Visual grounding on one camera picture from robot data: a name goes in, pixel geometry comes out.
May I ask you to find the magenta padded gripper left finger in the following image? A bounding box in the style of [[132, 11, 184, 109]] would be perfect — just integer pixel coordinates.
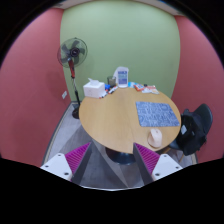
[[41, 142, 92, 185]]

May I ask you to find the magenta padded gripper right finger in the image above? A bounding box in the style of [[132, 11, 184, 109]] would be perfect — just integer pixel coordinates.
[[133, 143, 182, 185]]

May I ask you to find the pink computer mouse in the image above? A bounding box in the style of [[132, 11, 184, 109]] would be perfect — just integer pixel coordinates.
[[148, 128, 162, 148]]

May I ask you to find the grey patterned mouse pad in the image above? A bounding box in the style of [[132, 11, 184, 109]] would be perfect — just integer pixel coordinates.
[[136, 101, 180, 127]]

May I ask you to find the black backpack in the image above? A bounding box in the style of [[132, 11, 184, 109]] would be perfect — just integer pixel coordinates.
[[176, 109, 207, 155]]

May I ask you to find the round wooden table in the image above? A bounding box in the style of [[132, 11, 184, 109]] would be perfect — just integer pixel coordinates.
[[79, 88, 181, 165]]

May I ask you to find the black chair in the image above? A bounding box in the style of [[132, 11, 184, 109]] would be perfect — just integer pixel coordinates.
[[169, 104, 213, 156]]

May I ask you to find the orange white snack packet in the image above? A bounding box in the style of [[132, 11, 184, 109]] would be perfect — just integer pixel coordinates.
[[134, 84, 159, 94]]

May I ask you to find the white tissue box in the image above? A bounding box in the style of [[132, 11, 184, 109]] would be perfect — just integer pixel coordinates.
[[83, 79, 105, 98]]

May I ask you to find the black red marker pen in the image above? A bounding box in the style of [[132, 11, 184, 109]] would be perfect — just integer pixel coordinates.
[[108, 86, 118, 94]]

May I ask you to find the dark green cup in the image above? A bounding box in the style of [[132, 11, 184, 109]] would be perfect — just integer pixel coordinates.
[[107, 76, 116, 87]]

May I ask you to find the white blue wipes pack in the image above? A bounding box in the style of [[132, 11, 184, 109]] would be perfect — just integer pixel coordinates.
[[114, 66, 129, 88]]

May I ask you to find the black standing fan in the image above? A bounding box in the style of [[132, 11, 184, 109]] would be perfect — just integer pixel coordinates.
[[57, 37, 89, 120]]

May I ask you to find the white wall socket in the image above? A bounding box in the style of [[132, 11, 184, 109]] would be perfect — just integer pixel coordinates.
[[62, 91, 68, 99]]

